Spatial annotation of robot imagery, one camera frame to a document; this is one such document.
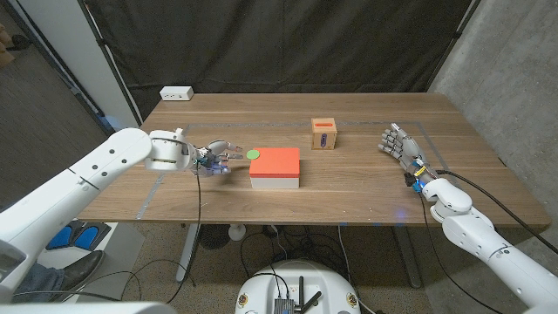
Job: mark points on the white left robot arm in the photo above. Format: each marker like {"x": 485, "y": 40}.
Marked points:
{"x": 87, "y": 174}

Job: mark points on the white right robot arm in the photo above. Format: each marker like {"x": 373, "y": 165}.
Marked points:
{"x": 479, "y": 235}

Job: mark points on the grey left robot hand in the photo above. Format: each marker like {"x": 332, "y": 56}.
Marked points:
{"x": 213, "y": 161}

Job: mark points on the grey radio module with antennas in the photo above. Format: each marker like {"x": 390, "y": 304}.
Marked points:
{"x": 285, "y": 305}

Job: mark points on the black floor fan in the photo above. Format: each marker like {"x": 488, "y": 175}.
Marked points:
{"x": 214, "y": 236}

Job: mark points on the green round coin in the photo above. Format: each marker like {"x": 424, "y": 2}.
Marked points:
{"x": 253, "y": 154}

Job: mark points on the grey table leg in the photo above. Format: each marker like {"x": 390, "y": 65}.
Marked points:
{"x": 407, "y": 257}

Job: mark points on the black backdrop curtain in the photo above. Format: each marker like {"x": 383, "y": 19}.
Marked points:
{"x": 279, "y": 43}

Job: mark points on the black backdrop stand pole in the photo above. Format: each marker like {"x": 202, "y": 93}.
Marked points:
{"x": 111, "y": 61}
{"x": 453, "y": 39}

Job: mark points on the red block with white base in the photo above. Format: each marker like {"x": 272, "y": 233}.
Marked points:
{"x": 275, "y": 163}

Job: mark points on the white robot torso base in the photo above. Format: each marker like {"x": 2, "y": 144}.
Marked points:
{"x": 261, "y": 288}

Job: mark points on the white power outlet box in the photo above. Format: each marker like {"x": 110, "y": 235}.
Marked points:
{"x": 176, "y": 93}

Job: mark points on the blue foot pedals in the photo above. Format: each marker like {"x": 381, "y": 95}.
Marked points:
{"x": 85, "y": 237}

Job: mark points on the cardboard box with coloured slots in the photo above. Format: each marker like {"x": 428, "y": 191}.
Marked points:
{"x": 323, "y": 135}

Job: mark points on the white table leg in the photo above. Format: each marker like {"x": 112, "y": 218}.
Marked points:
{"x": 188, "y": 253}

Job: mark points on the grey tape outline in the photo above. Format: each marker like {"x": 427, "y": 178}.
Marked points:
{"x": 150, "y": 196}

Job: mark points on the black leather shoe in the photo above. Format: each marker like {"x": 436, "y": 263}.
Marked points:
{"x": 83, "y": 268}

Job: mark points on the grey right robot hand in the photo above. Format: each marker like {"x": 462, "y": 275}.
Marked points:
{"x": 407, "y": 150}

